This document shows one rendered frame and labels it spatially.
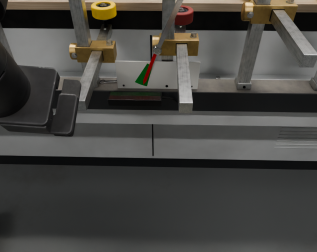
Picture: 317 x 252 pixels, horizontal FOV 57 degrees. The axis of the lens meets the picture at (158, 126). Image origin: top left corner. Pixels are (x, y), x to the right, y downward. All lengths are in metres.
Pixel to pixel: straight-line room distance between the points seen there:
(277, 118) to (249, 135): 0.34
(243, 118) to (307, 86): 0.23
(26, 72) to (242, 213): 1.31
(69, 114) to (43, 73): 0.05
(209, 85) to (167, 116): 0.19
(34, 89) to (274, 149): 1.36
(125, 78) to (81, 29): 0.20
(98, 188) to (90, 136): 0.28
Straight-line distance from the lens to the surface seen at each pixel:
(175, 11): 0.78
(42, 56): 1.25
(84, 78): 0.79
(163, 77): 0.93
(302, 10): 1.16
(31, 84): 0.33
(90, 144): 1.50
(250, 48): 0.93
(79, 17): 0.89
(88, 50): 0.92
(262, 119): 1.13
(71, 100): 0.34
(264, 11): 0.88
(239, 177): 1.64
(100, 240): 1.42
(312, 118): 1.19
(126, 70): 0.93
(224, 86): 0.99
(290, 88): 1.06
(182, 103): 0.64
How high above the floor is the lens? 1.25
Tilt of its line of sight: 42 degrees down
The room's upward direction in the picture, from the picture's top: straight up
